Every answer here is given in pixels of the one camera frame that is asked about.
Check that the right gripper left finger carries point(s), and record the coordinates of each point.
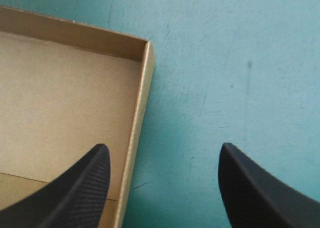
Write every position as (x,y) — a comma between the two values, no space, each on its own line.
(75,190)

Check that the brown cardboard box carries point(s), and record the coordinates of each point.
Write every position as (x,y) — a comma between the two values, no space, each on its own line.
(62,100)

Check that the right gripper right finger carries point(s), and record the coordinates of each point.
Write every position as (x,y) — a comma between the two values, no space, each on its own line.
(257,195)

